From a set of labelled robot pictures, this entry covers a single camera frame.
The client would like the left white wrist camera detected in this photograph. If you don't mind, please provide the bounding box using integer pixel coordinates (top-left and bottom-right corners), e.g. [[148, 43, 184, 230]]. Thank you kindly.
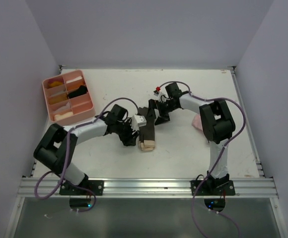
[[131, 115, 147, 130]]

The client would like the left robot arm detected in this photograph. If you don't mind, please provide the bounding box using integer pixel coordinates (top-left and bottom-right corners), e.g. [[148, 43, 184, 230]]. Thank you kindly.
[[33, 104, 146, 195]]

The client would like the yellow rolled garment in tray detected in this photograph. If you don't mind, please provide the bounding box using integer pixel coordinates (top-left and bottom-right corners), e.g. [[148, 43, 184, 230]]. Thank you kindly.
[[47, 79, 64, 88]]

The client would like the black rolled garment in tray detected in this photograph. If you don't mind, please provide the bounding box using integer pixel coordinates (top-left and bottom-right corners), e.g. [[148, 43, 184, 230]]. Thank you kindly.
[[68, 85, 88, 99]]

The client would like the orange rolled garment in tray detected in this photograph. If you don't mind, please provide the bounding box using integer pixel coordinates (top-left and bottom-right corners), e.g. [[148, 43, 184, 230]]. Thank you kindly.
[[48, 94, 68, 105]]

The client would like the olive green underwear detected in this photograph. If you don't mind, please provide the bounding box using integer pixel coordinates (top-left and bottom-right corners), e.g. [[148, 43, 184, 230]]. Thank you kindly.
[[139, 107, 155, 152]]

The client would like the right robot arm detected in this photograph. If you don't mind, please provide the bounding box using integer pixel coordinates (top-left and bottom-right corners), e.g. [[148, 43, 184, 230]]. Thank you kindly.
[[148, 82, 236, 195]]

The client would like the cream rolled garment in tray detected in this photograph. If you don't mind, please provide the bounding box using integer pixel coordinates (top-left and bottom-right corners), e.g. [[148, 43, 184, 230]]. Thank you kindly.
[[54, 112, 73, 121]]

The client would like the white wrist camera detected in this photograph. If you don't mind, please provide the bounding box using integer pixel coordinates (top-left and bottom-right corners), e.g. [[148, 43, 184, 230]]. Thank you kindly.
[[154, 87, 168, 102], [131, 115, 147, 130]]

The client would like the pink underwear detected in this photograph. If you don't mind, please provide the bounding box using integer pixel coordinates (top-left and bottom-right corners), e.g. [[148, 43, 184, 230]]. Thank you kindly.
[[192, 114, 203, 131]]

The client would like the aluminium mounting rail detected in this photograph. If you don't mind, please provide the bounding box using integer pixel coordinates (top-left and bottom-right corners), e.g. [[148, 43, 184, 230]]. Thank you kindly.
[[16, 177, 281, 198]]

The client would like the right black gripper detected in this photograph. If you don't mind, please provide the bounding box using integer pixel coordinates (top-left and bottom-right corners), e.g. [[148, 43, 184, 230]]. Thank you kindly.
[[145, 98, 178, 124]]

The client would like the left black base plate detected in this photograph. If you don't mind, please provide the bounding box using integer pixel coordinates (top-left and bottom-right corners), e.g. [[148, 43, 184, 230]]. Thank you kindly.
[[59, 180, 104, 196]]

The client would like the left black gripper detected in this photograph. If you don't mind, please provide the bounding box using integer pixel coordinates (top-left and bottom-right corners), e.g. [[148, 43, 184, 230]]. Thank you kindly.
[[115, 117, 140, 146]]

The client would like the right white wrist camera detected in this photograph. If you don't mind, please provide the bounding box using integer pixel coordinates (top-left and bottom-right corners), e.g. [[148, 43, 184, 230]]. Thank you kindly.
[[154, 87, 168, 102]]

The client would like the pink divided organizer tray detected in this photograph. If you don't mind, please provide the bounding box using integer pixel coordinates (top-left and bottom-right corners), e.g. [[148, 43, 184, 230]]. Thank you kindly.
[[42, 70, 96, 125]]

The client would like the white rolled garment in tray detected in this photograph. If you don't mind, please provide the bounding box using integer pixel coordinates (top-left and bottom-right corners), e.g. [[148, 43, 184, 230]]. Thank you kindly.
[[66, 76, 83, 84]]

